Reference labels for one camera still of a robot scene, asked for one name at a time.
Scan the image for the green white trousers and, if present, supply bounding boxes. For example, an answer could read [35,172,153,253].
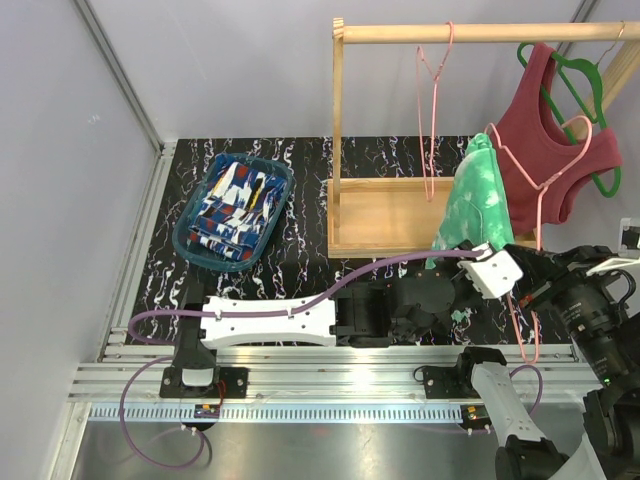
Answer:
[431,133,515,251]

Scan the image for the blue patterned trousers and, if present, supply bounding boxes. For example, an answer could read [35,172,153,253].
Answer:
[187,154,290,263]

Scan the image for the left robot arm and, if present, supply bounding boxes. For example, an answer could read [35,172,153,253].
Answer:
[159,258,482,399]

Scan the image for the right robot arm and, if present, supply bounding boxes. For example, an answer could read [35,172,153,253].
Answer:
[453,245,639,479]

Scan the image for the green plastic hanger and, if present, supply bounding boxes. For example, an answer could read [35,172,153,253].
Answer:
[516,41,623,198]

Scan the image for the wooden clothes rack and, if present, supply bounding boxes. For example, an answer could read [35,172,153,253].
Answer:
[327,18,639,258]

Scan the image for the maroon tank top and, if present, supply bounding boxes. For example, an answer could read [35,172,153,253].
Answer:
[496,43,623,236]

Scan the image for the black marble pattern mat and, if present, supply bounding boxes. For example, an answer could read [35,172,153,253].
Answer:
[124,137,564,347]

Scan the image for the teal plastic basket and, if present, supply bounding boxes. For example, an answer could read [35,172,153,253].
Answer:
[172,153,294,272]

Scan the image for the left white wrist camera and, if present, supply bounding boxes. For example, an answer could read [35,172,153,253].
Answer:
[458,242,524,300]

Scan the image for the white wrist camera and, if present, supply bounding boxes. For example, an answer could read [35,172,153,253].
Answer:
[586,218,640,276]
[458,242,524,300]

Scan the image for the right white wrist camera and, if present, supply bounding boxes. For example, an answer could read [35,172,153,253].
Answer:
[586,218,640,276]

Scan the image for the aluminium mounting rail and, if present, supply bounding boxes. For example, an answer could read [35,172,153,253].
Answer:
[64,343,616,425]

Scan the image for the copper wire hanger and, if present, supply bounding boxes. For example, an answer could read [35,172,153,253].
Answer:
[596,20,626,67]

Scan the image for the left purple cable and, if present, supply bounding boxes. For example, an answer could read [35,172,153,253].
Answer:
[119,248,489,470]

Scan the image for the aluminium corner post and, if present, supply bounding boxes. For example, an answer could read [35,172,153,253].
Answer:
[69,0,177,231]

